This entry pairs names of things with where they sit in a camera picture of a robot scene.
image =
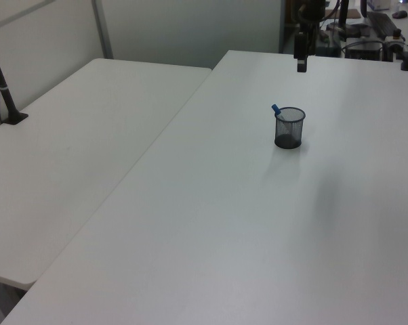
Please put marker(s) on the black monitor stand pole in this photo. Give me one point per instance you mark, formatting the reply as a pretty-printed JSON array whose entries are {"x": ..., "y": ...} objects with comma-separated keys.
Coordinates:
[{"x": 343, "y": 15}]

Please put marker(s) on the white folding side table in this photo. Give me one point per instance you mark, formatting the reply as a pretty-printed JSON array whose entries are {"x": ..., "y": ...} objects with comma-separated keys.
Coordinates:
[{"x": 72, "y": 162}]

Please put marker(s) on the blue capped white marker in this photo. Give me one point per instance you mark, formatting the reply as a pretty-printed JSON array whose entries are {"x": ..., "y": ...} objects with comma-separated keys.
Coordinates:
[{"x": 276, "y": 108}]

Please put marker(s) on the black camera pole with base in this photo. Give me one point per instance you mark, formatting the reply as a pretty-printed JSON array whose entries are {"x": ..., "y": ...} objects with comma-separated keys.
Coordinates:
[{"x": 2, "y": 91}]

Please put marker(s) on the black mesh pen cup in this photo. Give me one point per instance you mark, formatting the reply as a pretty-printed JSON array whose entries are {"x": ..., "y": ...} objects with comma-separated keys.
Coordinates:
[{"x": 289, "y": 130}]

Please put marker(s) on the grey partition frame post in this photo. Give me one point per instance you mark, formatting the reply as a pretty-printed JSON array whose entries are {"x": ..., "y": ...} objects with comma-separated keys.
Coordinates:
[{"x": 102, "y": 28}]

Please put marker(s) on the black computer keyboard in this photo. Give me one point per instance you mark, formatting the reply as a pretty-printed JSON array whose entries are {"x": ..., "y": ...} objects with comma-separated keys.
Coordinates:
[{"x": 382, "y": 23}]

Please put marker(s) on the grey electronics box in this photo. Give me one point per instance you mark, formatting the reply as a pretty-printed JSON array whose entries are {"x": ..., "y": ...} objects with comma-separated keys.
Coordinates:
[{"x": 365, "y": 47}]

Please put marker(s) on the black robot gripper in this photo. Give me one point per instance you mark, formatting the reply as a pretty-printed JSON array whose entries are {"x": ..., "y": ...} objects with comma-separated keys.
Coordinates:
[{"x": 311, "y": 10}]

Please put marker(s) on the dark computer mouse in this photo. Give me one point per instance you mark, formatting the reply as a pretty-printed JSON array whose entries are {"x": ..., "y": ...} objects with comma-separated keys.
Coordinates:
[{"x": 400, "y": 14}]

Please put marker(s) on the white and blue box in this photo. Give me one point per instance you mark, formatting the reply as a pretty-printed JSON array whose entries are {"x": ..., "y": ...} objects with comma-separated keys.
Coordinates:
[{"x": 378, "y": 4}]

